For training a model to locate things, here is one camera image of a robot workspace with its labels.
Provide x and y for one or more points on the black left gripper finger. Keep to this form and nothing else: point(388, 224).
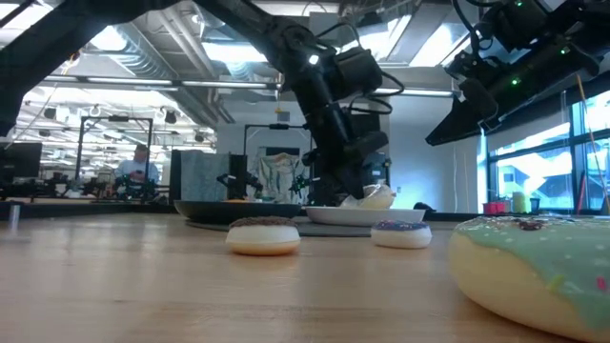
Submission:
point(350, 183)
point(379, 169)

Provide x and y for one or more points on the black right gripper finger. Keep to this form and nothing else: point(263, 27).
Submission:
point(457, 126)

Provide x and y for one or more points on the large white frosted donut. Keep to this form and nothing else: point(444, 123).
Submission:
point(379, 197)

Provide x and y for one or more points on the small dark chocolate frosted donut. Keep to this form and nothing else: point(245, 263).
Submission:
point(262, 238)

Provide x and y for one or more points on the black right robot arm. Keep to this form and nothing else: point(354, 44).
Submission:
point(567, 52)

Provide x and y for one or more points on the black background robot arm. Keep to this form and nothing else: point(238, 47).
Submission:
point(238, 183)

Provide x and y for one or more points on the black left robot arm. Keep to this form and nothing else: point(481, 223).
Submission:
point(57, 38)

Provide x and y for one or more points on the white round plate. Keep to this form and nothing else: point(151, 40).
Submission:
point(362, 216)

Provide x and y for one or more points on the round dark grey woven placemat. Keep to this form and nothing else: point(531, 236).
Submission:
point(333, 229)

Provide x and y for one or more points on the pale draped cloth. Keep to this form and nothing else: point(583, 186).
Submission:
point(278, 176)

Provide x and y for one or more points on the small blue sprinkled donut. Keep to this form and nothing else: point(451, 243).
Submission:
point(401, 236)

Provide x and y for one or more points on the red cup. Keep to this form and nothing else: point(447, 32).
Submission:
point(494, 208)

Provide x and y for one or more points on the yellow green cup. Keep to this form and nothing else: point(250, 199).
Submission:
point(519, 202)

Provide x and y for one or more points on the dark small cup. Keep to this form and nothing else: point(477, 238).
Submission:
point(534, 205)

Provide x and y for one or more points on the black round plate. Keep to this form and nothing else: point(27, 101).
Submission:
point(238, 212)

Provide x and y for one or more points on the grey partition panel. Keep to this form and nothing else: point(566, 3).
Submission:
point(200, 176)

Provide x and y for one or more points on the large green frosted donut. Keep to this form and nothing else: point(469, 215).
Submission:
point(534, 281)

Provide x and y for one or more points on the person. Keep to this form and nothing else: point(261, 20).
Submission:
point(137, 167)

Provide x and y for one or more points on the black computer monitor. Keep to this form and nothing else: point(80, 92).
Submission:
point(20, 159)

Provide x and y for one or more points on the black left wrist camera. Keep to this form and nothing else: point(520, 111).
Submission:
point(357, 70)

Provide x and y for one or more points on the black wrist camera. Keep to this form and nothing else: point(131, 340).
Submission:
point(517, 24)
point(357, 70)

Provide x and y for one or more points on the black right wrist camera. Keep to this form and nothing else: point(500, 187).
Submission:
point(517, 24)

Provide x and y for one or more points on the black background stand frame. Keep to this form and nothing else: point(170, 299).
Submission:
point(114, 118)

